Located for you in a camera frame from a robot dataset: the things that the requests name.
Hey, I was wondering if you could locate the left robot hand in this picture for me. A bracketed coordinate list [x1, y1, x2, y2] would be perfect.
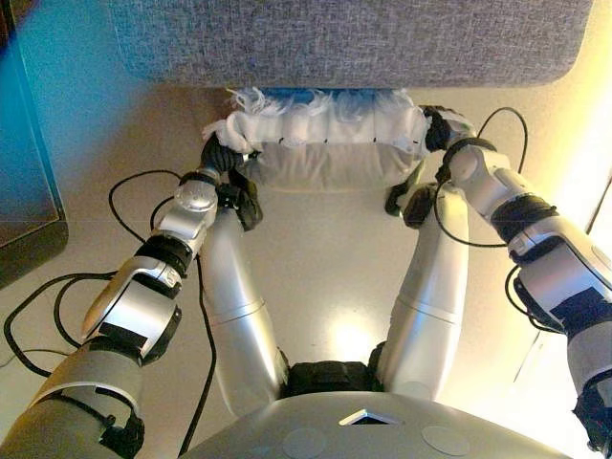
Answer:
[199, 136, 253, 176]

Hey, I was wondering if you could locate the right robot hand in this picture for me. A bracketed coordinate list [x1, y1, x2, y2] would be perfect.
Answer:
[420, 104, 479, 154]

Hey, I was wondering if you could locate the white fringed cushion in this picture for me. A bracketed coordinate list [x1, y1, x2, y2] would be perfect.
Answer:
[200, 87, 431, 192]

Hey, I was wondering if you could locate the grey fabric armchair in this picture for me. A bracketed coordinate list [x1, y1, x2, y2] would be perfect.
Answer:
[108, 0, 596, 90]

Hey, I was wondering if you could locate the silver left robot leg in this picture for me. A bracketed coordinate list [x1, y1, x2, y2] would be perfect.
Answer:
[198, 166, 291, 417]

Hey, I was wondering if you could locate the silver robot leg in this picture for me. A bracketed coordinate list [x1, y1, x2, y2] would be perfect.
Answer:
[377, 184, 470, 401]
[198, 166, 291, 417]

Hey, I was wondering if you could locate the silver right robot leg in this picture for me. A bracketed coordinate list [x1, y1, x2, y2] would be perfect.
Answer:
[377, 184, 470, 401]

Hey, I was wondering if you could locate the glossy brown wardrobe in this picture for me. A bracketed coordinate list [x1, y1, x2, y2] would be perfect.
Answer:
[0, 0, 71, 288]

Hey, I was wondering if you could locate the black robot pelvis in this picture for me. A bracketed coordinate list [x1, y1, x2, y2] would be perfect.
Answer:
[281, 341, 388, 398]

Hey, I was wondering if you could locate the grey robot torso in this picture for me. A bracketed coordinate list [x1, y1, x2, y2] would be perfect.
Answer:
[184, 391, 570, 459]

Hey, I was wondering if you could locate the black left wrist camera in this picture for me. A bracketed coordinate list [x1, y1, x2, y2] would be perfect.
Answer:
[217, 184, 241, 210]

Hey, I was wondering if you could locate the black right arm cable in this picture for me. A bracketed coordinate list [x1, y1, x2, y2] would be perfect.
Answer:
[432, 105, 565, 336]

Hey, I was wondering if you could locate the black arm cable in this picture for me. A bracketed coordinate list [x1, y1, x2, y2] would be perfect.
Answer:
[432, 105, 565, 336]
[3, 169, 219, 458]

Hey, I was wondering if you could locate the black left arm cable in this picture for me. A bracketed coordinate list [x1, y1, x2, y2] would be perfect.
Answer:
[3, 169, 219, 458]

